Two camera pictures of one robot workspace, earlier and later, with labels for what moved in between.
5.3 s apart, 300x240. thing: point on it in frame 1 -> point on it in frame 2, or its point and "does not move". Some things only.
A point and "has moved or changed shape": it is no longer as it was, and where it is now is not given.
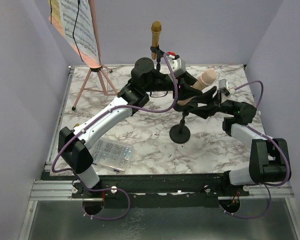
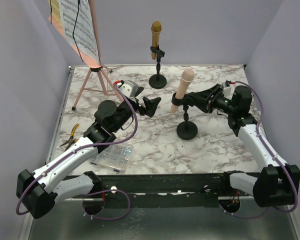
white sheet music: x=85 y=34 does not move
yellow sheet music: x=55 y=11 does not move
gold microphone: x=156 y=28 does not move
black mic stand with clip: x=180 y=133 has moved or changed shape
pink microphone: x=207 y=77 has moved or changed shape
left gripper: x=185 y=91 -> x=151 y=104
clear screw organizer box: x=111 y=154 does not move
